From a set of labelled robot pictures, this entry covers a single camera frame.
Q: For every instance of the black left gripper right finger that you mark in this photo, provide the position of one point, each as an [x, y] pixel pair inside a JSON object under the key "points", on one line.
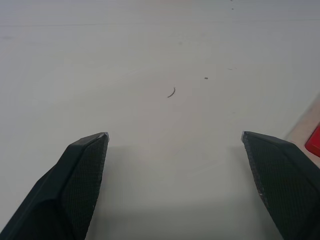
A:
{"points": [[287, 180]]}

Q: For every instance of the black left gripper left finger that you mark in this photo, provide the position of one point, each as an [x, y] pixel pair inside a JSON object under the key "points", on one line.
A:
{"points": [[62, 190]]}

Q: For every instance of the red letter tile r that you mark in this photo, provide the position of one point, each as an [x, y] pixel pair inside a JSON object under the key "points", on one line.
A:
{"points": [[314, 143]]}

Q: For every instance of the wooden letter tray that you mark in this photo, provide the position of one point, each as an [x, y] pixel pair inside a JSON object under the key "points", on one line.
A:
{"points": [[310, 117]]}

